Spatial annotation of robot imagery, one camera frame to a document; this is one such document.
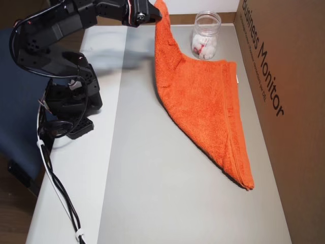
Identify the white cable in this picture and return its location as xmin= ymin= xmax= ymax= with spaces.
xmin=37 ymin=101 xmax=80 ymax=232

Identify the clear plastic jar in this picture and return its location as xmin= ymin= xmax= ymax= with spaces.
xmin=190 ymin=10 xmax=221 ymax=60

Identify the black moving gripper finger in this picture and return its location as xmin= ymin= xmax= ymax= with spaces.
xmin=138 ymin=2 xmax=163 ymax=25

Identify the black camera cable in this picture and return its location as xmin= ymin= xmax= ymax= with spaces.
xmin=9 ymin=5 xmax=89 ymax=78

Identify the blue fabric chair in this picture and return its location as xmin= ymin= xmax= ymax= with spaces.
xmin=0 ymin=27 xmax=55 ymax=197

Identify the black perforated base clamp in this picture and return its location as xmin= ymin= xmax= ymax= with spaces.
xmin=67 ymin=117 xmax=95 ymax=140

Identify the brown cardboard monitor box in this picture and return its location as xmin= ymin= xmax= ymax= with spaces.
xmin=236 ymin=0 xmax=325 ymax=244

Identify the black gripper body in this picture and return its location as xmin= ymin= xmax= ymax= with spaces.
xmin=121 ymin=0 xmax=153 ymax=26

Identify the red white paper packet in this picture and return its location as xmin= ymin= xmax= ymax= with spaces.
xmin=192 ymin=40 xmax=208 ymax=56

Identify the black power cable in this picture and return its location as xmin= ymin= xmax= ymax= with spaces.
xmin=37 ymin=119 xmax=87 ymax=244
xmin=38 ymin=137 xmax=83 ymax=244

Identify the orange terry towel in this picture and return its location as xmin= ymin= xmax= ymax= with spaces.
xmin=153 ymin=0 xmax=255 ymax=191

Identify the brown cardboard back panel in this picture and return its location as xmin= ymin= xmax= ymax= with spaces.
xmin=85 ymin=11 xmax=240 ymax=26

